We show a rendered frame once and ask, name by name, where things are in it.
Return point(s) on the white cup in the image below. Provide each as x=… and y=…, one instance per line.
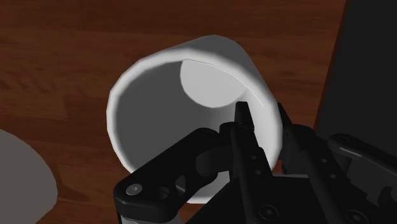
x=161, y=118

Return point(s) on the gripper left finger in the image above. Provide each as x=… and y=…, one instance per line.
x=173, y=173

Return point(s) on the grey round object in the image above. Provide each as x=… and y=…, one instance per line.
x=21, y=180

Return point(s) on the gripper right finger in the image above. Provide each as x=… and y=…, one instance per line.
x=322, y=164

